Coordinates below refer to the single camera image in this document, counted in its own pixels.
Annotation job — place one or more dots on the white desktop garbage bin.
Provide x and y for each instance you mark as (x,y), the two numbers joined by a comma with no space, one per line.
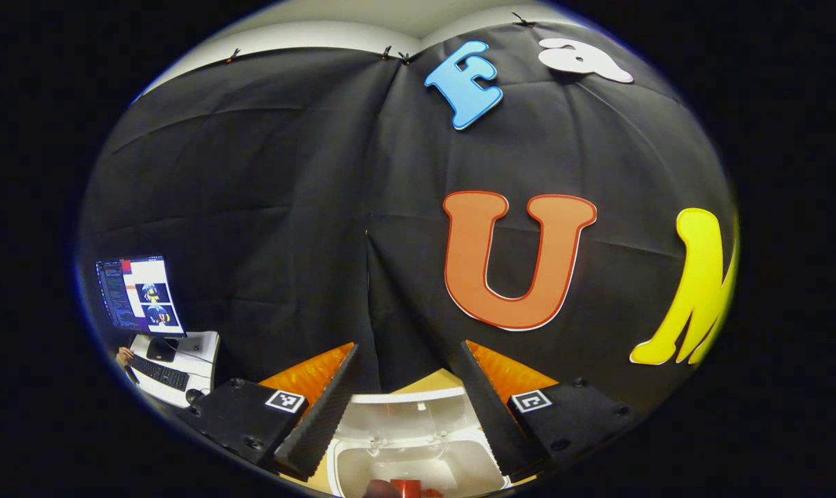
(411,422)

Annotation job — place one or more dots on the black keyboard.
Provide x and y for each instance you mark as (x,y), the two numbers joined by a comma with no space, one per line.
(160,373)

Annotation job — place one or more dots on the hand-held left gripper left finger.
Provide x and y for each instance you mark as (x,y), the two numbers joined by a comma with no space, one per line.
(324,415)

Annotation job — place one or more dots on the black computer mouse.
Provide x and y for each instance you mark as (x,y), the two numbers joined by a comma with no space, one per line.
(193,396)

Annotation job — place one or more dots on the red pop can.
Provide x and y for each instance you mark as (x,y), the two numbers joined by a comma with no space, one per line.
(411,489)

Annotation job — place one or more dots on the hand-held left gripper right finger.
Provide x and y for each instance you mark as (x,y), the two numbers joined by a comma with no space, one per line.
(487,415)

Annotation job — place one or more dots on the black backdrop cloth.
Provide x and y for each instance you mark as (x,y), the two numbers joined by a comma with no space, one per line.
(286,207)

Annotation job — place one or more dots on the computer monitor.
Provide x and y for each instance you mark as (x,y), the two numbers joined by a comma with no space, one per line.
(137,290)

